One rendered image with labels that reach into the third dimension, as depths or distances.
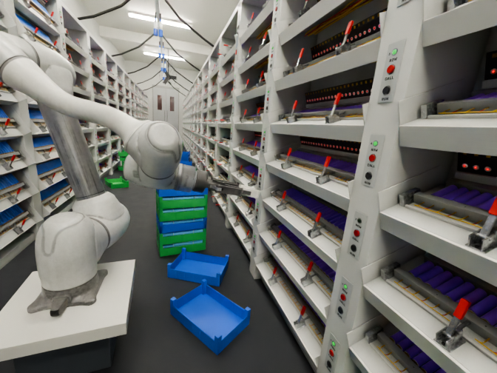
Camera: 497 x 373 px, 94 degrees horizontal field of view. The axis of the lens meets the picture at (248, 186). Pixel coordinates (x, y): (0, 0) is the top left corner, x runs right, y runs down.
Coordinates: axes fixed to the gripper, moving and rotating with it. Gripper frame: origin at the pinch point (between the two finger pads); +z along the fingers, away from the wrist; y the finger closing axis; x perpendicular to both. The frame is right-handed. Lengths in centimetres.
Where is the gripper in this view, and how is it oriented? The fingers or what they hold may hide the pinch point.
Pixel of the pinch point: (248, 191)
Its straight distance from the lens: 85.9
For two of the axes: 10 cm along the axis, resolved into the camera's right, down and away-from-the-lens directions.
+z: 9.1, 2.0, 3.6
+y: 3.0, 2.5, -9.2
